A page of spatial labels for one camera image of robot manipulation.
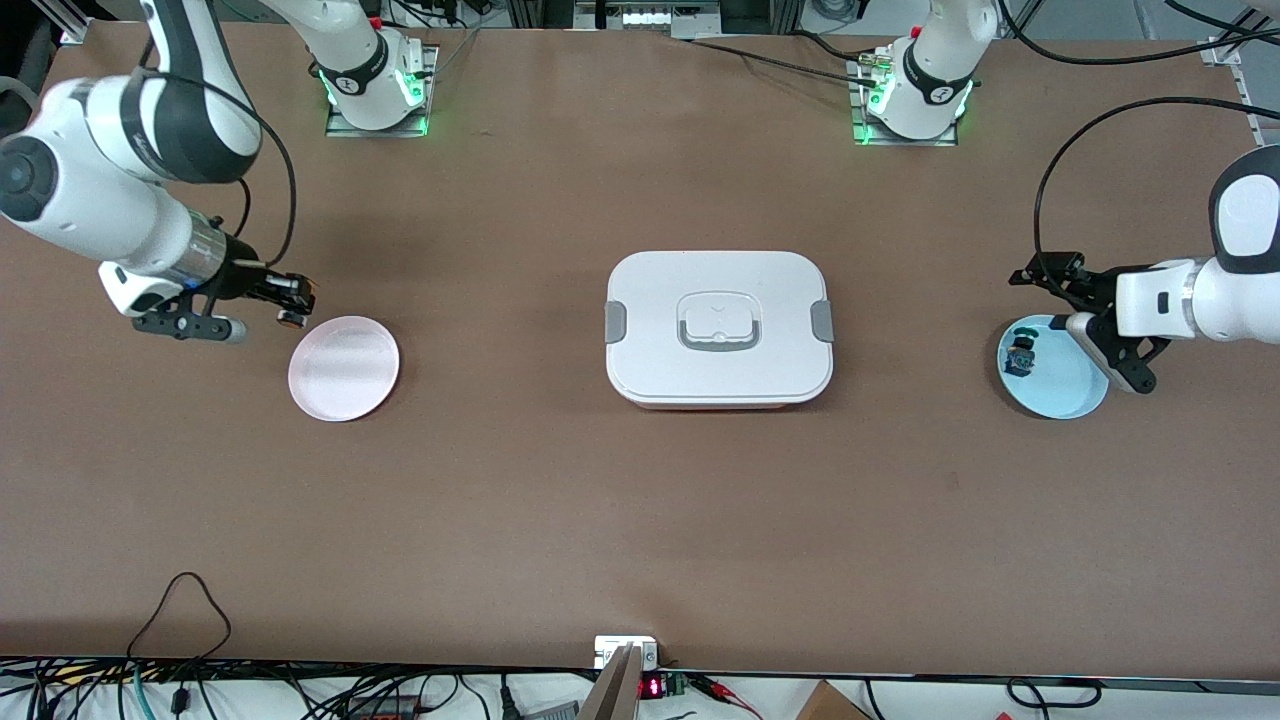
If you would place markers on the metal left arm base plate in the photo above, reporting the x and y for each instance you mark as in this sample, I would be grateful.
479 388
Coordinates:
858 100

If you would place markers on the red digit display module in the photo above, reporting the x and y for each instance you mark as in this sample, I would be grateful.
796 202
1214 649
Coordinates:
652 688

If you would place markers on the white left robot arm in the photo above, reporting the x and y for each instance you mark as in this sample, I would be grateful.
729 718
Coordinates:
1240 290

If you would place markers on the pink round plate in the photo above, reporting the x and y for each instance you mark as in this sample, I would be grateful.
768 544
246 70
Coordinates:
340 370

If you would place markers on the aluminium profile with holes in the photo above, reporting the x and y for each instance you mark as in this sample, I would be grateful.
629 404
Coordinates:
1225 50

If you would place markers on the aluminium frame with light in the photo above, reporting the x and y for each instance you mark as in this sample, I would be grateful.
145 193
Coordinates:
650 18

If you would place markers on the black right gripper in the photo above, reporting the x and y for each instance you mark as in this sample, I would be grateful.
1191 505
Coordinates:
240 279

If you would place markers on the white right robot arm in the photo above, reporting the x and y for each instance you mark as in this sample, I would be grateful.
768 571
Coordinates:
100 190

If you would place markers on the black gold small component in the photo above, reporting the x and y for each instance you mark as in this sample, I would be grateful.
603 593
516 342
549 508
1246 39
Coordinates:
293 319

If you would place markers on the brown cardboard piece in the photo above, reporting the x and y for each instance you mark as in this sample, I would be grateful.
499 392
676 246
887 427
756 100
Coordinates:
830 705

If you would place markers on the grey aluminium beam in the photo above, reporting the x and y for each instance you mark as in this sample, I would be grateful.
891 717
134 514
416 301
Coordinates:
615 695

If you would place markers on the green push button switch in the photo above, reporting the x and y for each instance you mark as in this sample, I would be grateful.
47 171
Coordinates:
1020 355

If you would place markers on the white metal bracket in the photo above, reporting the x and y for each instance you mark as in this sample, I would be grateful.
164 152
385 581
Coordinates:
610 650

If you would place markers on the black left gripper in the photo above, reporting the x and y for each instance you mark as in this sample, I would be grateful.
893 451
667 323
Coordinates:
1088 285

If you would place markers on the plain aluminium profile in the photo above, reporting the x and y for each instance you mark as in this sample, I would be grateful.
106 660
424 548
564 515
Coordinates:
70 22

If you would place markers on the light blue round plate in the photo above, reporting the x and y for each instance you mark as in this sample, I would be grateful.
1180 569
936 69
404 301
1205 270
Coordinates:
1060 390

